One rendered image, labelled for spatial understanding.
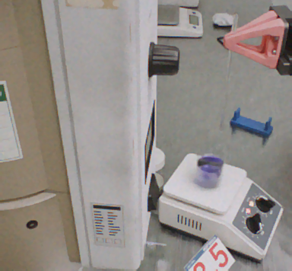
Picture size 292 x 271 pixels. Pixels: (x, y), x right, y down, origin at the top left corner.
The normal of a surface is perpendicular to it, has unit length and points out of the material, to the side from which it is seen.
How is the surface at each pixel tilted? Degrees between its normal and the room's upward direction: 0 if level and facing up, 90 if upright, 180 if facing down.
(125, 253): 90
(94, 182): 90
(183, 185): 0
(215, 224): 90
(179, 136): 0
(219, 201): 0
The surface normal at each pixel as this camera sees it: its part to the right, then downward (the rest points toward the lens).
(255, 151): 0.02, -0.77
